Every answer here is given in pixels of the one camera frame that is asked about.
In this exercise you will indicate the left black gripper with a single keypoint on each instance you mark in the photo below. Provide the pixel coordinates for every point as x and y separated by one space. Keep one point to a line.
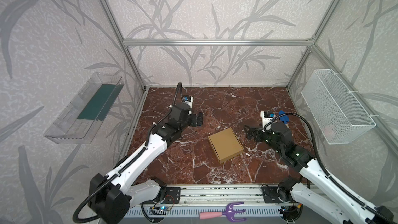
195 118

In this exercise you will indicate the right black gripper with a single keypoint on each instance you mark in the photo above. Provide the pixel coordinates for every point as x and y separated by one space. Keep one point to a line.
257 134

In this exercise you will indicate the brown cardboard box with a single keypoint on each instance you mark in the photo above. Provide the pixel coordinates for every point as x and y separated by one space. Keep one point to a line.
225 145

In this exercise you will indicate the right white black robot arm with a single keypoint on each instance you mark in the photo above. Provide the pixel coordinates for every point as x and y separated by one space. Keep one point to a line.
341 205

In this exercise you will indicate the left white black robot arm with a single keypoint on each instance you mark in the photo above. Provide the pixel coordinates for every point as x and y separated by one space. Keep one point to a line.
112 195

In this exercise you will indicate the purple pink garden fork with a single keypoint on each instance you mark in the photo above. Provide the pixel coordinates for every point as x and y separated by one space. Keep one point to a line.
229 213

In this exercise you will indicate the small green lit circuit board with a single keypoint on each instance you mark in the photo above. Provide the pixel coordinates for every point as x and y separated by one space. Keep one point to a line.
160 211

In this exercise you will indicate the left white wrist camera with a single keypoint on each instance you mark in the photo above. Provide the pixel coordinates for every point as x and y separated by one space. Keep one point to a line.
187 99

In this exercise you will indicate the blue trowel wooden handle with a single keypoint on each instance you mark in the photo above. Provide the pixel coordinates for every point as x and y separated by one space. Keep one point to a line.
283 117

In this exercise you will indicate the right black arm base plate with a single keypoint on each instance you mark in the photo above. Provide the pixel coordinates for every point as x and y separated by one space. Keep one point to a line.
271 195

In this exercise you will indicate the aluminium front rail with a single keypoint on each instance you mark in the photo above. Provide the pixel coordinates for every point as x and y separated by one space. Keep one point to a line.
204 195

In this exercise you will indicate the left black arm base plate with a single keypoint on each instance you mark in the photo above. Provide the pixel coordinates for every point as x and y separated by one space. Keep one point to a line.
168 195

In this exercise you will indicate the white wire mesh basket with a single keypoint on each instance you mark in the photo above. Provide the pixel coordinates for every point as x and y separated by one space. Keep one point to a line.
338 113

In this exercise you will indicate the clear plastic wall bin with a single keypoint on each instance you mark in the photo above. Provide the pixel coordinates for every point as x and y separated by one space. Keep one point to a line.
80 121

